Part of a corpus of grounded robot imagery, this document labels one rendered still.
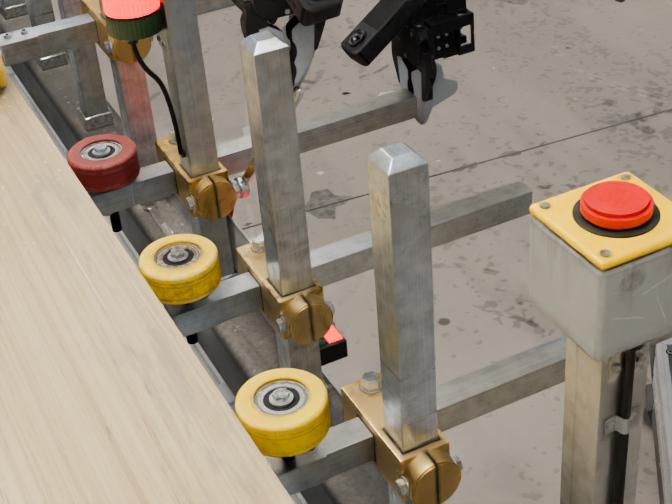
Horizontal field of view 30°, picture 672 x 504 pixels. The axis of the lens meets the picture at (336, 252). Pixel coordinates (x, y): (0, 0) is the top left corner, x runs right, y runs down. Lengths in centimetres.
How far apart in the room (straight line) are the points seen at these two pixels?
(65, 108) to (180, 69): 67
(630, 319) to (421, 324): 34
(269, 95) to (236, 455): 33
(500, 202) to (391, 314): 43
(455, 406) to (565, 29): 274
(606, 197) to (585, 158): 246
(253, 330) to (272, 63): 44
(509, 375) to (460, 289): 152
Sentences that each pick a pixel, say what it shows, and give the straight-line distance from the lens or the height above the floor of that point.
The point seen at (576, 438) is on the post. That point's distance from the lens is 81.
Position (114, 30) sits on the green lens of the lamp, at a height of 107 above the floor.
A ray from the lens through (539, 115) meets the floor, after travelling 335.
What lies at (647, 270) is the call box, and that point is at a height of 121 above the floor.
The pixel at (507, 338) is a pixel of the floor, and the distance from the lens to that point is 257.
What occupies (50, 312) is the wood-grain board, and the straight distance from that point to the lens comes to 123.
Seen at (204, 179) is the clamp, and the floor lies 87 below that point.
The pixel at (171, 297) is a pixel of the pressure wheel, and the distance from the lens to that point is 125.
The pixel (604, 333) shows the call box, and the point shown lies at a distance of 71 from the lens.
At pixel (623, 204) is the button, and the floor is 123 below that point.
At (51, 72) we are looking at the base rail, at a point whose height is 70.
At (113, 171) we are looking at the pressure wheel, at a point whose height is 90.
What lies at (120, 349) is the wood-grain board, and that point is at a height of 90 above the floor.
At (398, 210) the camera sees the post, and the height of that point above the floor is 110.
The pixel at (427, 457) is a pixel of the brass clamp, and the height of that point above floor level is 85.
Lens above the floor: 161
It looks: 35 degrees down
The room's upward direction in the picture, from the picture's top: 5 degrees counter-clockwise
